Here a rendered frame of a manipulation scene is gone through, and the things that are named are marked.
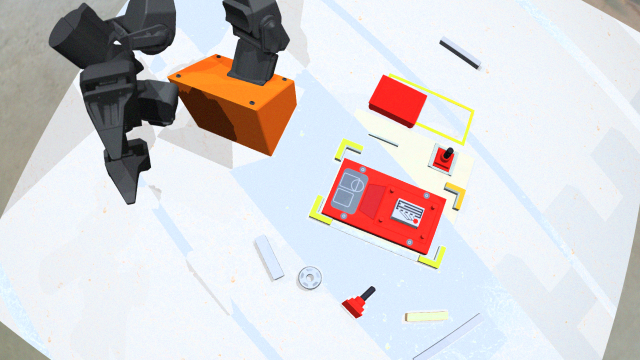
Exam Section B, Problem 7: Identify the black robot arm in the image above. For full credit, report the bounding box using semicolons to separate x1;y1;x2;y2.
48;0;290;127

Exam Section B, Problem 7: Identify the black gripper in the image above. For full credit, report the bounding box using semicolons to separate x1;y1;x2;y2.
79;59;151;205

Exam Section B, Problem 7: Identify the yellow rectangular frame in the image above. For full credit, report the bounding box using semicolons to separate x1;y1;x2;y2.
388;73;474;146

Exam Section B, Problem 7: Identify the white rectangular block with black markings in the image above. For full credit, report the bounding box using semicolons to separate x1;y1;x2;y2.
390;198;425;229

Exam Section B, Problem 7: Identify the pale yellow flat bar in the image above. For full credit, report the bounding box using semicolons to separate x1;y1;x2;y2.
404;311;449;322

